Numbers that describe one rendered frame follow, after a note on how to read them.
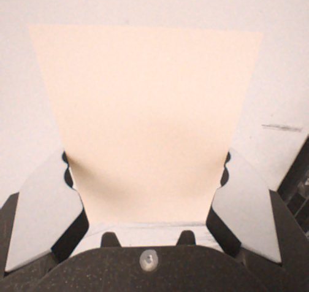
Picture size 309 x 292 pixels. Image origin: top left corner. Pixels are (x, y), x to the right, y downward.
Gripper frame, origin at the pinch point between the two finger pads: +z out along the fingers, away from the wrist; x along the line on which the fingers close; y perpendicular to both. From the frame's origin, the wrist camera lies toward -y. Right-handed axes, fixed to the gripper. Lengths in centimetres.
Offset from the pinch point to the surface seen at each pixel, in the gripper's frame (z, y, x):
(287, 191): 28, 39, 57
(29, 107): 5.3, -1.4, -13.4
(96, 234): 5.1, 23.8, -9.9
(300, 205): 22, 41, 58
